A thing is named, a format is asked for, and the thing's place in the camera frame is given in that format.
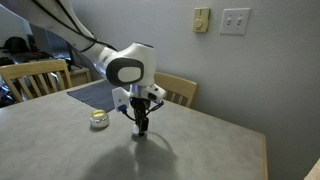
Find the beige wall thermostat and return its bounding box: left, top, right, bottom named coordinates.
left=192, top=7, right=211, bottom=34

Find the beige counter corner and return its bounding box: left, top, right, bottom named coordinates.
left=303, top=158, right=320, bottom=180

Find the dark blue cloth mat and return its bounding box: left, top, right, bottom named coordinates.
left=66, top=79, right=131, bottom=114

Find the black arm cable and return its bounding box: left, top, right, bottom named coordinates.
left=31, top=0, right=118, bottom=53

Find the white double light switch plate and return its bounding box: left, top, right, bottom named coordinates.
left=219, top=7, right=252, bottom=36

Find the small light wooden cabinet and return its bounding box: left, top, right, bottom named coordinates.
left=68, top=65, right=93, bottom=88

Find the black cable with blue plug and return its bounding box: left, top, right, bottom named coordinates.
left=117, top=99, right=165, bottom=122

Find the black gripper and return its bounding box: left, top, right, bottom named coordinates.
left=130, top=99, right=151, bottom=137

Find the light wooden slat-back chair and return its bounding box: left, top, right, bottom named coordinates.
left=0, top=59, right=74, bottom=103
left=153, top=71, right=198, bottom=109

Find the black bag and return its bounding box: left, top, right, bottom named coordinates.
left=2, top=36, right=32, bottom=56

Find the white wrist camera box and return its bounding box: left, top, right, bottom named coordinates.
left=112, top=87, right=132, bottom=112

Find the white round jar lid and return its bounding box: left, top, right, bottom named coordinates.
left=131, top=123, right=141, bottom=135

